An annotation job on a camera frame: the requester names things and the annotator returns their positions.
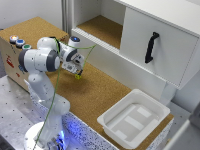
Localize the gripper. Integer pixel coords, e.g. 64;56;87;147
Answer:
61;55;86;74

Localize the yellow block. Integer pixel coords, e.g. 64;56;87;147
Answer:
74;73;83;80

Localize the white cabinet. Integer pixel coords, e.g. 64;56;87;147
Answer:
61;0;200;107

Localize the green button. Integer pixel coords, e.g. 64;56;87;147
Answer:
21;43;33;51

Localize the wooden drawer box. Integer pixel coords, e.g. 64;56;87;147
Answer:
0;16;70;92

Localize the blue button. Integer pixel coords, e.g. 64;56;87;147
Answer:
15;38;26;48

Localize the red button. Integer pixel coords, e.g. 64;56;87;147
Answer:
9;34;19;44

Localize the white plastic box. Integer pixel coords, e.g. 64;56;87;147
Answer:
96;88;171;150

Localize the white sliding door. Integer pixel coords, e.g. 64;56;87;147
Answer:
119;6;200;91

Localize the green cable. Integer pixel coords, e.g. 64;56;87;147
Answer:
32;36;97;150

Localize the black door handle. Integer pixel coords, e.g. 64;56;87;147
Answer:
144;31;160;65

